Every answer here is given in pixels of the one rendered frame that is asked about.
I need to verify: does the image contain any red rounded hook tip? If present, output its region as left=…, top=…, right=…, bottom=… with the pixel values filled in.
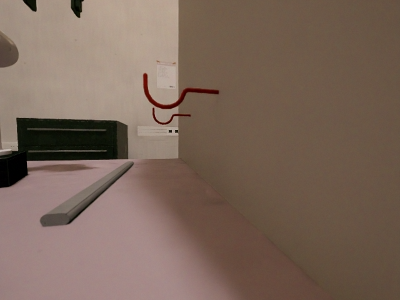
left=143, top=73, right=148, bottom=86

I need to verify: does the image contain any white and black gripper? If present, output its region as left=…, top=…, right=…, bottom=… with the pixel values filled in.
left=23, top=0, right=84, bottom=18

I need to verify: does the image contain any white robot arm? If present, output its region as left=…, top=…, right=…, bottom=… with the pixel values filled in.
left=0, top=30, right=19, bottom=156

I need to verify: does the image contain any brown wall panel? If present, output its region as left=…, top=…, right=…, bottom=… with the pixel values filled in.
left=178, top=0, right=400, bottom=300

